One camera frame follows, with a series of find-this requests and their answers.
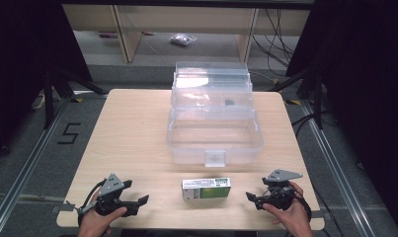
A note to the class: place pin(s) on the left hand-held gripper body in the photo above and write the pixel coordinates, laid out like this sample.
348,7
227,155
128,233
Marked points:
108,192

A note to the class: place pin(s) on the light wooden desk frame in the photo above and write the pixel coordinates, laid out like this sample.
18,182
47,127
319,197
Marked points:
130,39

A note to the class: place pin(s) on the yellow black tape piece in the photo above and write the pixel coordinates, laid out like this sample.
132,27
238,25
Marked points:
76,99
293,102

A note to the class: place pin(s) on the dark curtain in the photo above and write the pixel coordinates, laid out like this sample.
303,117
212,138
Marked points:
361,65
22,49

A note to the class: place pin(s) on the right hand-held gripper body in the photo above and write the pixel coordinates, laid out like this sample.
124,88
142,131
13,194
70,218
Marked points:
280,194

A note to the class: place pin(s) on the aluminium floor rail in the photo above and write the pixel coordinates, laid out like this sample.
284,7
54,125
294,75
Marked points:
338,171
25,168

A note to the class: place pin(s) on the small dark round object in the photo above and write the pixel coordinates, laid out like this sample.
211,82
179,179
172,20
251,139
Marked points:
229,101

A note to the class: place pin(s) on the clear plastic bag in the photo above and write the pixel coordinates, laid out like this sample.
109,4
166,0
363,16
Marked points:
183,39

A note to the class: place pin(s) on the person's right hand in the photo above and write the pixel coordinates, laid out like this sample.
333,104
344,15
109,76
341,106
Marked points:
297,217

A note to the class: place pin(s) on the clear plastic storage box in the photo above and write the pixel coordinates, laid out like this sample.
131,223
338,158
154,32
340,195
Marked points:
213,135

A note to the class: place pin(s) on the green and white carton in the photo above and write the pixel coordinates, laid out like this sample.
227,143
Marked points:
208,191

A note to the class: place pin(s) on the black metal stand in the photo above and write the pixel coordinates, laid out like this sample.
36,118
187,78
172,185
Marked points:
49,98
317,98

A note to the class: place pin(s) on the person's left hand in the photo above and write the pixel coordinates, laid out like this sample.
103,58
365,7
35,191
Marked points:
94,223

